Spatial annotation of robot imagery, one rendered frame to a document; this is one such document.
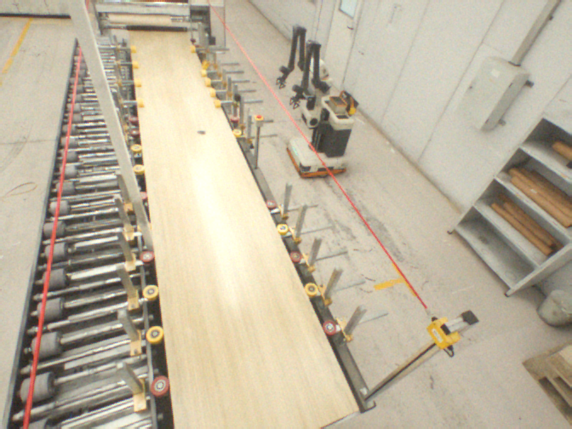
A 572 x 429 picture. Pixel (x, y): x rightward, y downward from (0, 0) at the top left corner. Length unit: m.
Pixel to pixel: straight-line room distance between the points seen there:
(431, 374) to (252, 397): 1.77
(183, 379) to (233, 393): 0.25
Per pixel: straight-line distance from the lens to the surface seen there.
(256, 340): 1.74
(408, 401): 2.88
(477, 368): 3.29
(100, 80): 1.50
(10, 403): 1.98
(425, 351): 1.34
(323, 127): 3.76
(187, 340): 1.75
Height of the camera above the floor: 2.52
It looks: 46 degrees down
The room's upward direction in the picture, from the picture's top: 11 degrees clockwise
